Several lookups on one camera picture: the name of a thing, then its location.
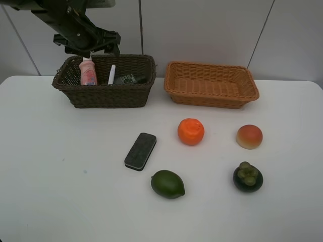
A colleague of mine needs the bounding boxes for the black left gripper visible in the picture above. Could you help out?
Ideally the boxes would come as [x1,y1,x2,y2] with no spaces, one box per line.
[53,27,120,58]

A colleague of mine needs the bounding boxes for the pink bottle white cap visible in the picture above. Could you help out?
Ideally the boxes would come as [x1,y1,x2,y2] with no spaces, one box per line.
[79,57,97,86]

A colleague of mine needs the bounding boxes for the white marker red caps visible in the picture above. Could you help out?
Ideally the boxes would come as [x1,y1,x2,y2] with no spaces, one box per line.
[107,65,116,85]

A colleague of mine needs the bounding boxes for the dark green square bottle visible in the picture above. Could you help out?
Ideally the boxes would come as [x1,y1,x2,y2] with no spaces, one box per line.
[114,74,147,85]

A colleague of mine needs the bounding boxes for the black whiteboard eraser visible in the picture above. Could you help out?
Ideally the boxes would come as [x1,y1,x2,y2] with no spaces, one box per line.
[124,133,157,171]

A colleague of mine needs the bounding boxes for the orange tangerine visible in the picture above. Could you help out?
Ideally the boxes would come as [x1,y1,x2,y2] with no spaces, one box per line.
[177,118,205,146]

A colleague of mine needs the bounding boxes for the green lime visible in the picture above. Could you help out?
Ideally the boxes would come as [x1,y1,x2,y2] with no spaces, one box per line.
[150,170,186,199]

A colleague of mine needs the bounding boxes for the red yellow half peach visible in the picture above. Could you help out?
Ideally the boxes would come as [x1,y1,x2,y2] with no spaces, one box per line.
[236,125,263,150]

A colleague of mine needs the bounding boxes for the dark mangosteen green top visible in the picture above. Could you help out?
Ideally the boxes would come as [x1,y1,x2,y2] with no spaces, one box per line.
[233,161,263,193]

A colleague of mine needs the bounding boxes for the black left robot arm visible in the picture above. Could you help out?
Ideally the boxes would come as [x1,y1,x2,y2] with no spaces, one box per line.
[1,0,121,58]

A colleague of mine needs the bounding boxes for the dark brown wicker basket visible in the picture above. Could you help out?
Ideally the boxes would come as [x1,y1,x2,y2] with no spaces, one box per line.
[52,54,156,108]

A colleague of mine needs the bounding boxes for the orange wicker basket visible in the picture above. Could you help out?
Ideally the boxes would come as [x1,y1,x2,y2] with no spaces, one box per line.
[164,61,259,109]

